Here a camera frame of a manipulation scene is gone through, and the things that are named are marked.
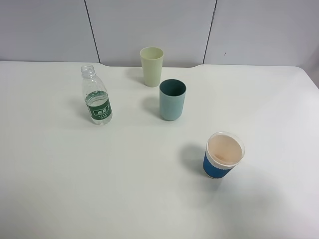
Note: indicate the pale yellow plastic cup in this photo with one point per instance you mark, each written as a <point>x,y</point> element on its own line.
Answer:
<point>151,60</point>

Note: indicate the teal blue plastic cup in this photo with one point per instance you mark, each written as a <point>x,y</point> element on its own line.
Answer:
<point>171,99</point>

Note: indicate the blue sleeved paper cup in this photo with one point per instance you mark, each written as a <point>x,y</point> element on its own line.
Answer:
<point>223,152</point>

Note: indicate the clear green-label water bottle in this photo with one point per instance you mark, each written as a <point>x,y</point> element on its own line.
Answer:
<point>95,96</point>

